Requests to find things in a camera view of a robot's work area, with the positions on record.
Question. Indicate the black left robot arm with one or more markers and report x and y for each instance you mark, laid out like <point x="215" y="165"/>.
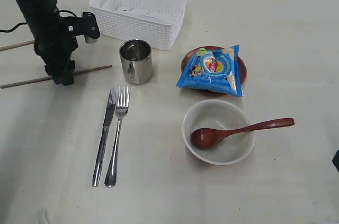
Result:
<point x="39" y="13"/>

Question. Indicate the steel fork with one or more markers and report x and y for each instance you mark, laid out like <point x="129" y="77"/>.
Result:
<point x="121" y="111"/>

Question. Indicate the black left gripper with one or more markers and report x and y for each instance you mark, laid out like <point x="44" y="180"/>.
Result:
<point x="55" y="44"/>

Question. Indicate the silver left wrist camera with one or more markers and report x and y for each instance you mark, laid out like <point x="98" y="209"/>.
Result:
<point x="85" y="25"/>

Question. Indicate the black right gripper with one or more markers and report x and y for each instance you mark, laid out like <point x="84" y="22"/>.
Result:
<point x="335" y="160"/>

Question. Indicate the steel table knife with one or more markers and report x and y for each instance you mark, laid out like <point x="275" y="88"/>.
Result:
<point x="109" y="112"/>

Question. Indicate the wooden chopstick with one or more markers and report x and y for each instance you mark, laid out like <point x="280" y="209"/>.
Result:
<point x="37" y="80"/>
<point x="17" y="45"/>

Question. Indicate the white perforated plastic basket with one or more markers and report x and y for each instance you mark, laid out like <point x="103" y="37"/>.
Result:
<point x="157" y="22"/>

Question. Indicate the brown wooden spoon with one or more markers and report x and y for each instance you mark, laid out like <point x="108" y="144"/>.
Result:
<point x="207" y="137"/>

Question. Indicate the blue snack packet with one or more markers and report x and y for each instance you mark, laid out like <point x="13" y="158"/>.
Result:
<point x="212" y="69"/>

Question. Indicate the grey ceramic bowl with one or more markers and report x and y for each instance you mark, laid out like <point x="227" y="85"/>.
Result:
<point x="221" y="115"/>

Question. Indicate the steel cup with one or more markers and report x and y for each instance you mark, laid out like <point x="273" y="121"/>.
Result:
<point x="136" y="61"/>

